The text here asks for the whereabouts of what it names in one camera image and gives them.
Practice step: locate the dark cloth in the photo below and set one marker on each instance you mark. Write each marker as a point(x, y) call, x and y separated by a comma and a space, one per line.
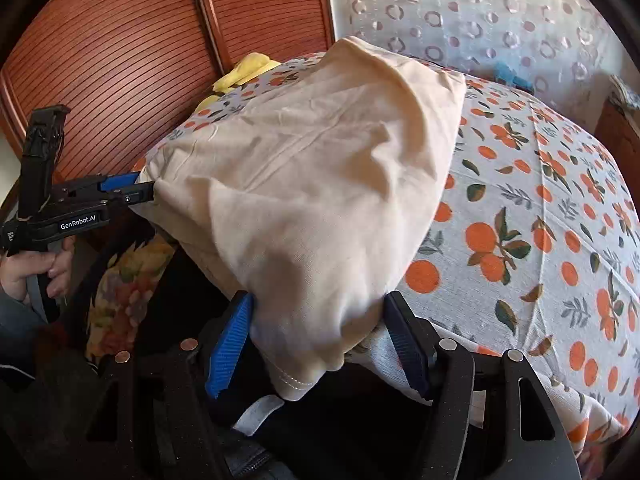
point(310, 430)

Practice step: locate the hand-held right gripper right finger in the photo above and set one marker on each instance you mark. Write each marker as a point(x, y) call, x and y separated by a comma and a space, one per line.
point(407, 355)

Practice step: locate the wooden cabinet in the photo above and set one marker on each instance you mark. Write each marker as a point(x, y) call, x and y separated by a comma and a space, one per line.
point(622, 140)

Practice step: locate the orange fruit print bed sheet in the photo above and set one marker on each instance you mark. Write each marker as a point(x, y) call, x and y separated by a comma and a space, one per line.
point(525, 185)

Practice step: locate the wooden slatted wardrobe door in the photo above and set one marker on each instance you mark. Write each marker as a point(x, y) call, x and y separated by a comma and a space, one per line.
point(270, 10)
point(115, 70)

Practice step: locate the blue object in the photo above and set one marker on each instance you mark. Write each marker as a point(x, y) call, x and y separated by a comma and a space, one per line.
point(510, 77)

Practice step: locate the peach shirt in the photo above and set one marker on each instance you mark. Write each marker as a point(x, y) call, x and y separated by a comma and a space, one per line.
point(310, 170)

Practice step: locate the yellow cloth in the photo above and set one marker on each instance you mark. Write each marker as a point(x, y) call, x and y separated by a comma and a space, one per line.
point(245, 75)

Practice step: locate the person's left hand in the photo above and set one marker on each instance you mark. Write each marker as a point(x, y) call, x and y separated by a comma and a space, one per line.
point(15, 275)

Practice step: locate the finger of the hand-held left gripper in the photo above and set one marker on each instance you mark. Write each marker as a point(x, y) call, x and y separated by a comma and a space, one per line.
point(120, 181)
point(132, 196)

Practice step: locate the floral blanket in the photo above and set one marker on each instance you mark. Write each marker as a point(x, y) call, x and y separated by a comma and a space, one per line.
point(125, 295)

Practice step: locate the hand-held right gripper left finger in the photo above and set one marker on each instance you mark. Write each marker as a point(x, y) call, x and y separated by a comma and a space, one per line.
point(227, 355)

